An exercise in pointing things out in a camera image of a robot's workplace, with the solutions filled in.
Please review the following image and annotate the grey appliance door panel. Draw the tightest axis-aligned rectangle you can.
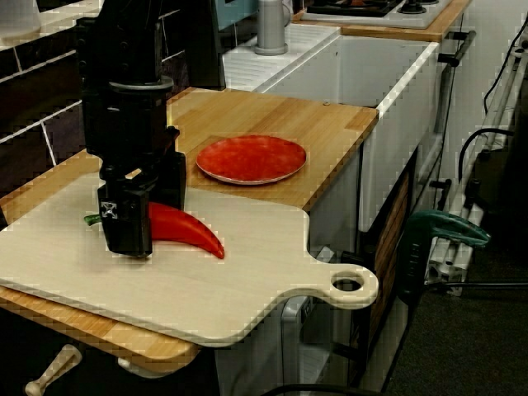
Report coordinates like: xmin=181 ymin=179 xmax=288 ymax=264
xmin=280 ymin=295 xmax=315 ymax=396

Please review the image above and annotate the dark tiled kitchen hutch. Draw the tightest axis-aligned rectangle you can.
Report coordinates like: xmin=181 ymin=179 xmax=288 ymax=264
xmin=0 ymin=0 xmax=227 ymax=199

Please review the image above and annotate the green clamp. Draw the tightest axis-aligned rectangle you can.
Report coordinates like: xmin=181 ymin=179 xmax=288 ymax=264
xmin=395 ymin=209 xmax=493 ymax=306

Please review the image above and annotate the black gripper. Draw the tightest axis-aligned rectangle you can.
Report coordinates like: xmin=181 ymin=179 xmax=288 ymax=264
xmin=81 ymin=76 xmax=188 ymax=258

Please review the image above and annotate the black bar handle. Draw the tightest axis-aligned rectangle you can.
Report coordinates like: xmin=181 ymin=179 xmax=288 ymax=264
xmin=428 ymin=178 xmax=454 ymax=212
xmin=436 ymin=30 xmax=478 ymax=68

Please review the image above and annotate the teal plastic bin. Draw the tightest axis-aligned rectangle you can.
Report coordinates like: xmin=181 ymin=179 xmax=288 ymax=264
xmin=214 ymin=0 xmax=261 ymax=32

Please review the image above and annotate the white toy kitchen unit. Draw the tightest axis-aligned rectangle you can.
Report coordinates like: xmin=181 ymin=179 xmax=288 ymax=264
xmin=214 ymin=22 xmax=475 ymax=396

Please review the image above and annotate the white container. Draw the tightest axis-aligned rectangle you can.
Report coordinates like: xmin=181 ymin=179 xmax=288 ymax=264
xmin=0 ymin=0 xmax=42 ymax=47

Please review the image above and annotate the thick curved black cable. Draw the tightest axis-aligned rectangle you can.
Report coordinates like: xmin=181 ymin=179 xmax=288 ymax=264
xmin=457 ymin=126 xmax=516 ymax=186

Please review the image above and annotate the grey metal cylinder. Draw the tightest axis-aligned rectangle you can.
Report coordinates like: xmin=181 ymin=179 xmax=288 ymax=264
xmin=253 ymin=0 xmax=295 ymax=57

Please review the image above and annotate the red round plate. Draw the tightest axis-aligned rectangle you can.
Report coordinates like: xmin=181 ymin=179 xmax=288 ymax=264
xmin=196 ymin=134 xmax=308 ymax=186

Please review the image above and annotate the grey toy stove top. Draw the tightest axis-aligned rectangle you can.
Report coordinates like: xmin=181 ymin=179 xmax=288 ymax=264
xmin=299 ymin=0 xmax=455 ymax=30

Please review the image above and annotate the light wooden cutting board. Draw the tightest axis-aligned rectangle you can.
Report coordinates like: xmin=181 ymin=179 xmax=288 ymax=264
xmin=0 ymin=172 xmax=380 ymax=347

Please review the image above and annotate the light metal frame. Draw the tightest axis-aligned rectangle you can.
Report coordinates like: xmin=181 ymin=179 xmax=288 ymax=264
xmin=422 ymin=36 xmax=528 ymax=297

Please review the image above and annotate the wooden peg handle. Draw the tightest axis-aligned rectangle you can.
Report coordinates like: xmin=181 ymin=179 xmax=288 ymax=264
xmin=24 ymin=344 xmax=83 ymax=396

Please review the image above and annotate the red toy pepper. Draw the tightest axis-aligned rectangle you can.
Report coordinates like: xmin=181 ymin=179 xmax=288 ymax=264
xmin=84 ymin=200 xmax=226 ymax=260

